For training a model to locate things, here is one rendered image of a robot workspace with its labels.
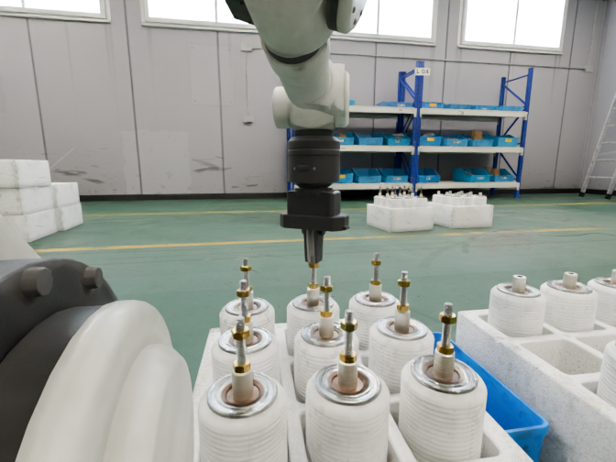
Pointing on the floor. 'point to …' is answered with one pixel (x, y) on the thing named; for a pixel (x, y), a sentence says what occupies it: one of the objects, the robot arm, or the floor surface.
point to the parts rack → (433, 146)
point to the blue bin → (507, 407)
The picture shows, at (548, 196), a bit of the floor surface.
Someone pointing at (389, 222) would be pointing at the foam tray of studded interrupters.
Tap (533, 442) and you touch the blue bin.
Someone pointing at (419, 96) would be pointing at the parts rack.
